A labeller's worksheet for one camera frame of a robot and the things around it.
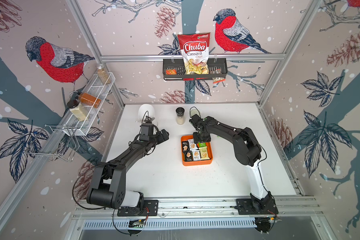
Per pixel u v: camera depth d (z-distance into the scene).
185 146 0.93
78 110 0.66
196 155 0.90
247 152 0.55
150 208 0.73
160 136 0.81
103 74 0.85
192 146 0.93
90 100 0.73
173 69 0.95
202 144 0.95
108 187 0.42
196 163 0.86
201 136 0.83
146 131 0.70
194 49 0.81
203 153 0.90
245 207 0.73
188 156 0.88
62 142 0.67
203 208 0.75
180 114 1.00
